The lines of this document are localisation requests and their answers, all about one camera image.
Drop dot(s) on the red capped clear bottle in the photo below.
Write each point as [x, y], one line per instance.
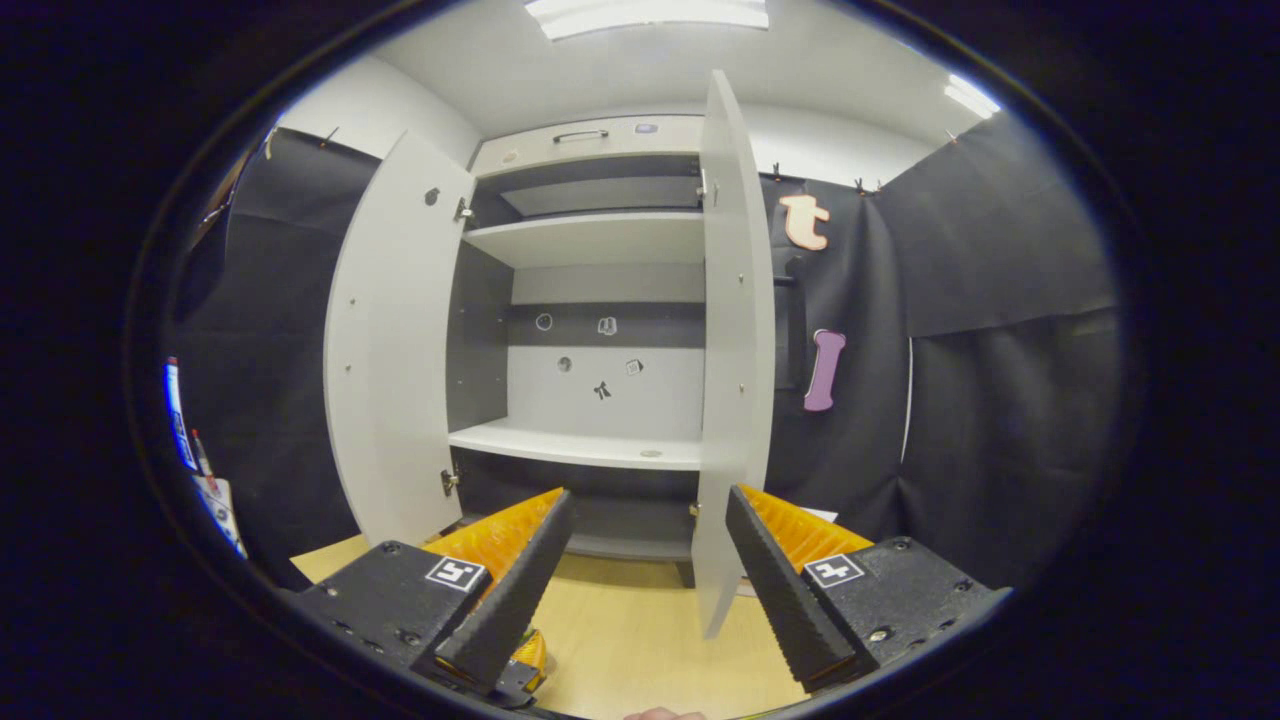
[201, 455]

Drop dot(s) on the long ceiling light panel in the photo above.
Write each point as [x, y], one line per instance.
[650, 15]

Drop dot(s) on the grey cabinet door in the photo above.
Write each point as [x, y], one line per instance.
[735, 350]
[390, 350]

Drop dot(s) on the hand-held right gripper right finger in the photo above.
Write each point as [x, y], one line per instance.
[780, 600]

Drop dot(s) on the grey wooden cabinet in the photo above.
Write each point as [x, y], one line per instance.
[590, 240]

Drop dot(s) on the black backdrop cloth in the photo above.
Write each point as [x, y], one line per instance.
[1000, 400]
[270, 350]

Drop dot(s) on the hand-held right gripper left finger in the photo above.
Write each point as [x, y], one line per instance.
[520, 590]

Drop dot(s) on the printed standing banner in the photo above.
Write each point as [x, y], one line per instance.
[178, 420]

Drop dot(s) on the white paper sheet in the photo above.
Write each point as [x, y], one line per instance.
[222, 515]
[818, 515]

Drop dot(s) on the small ceiling light panel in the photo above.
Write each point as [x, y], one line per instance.
[972, 97]

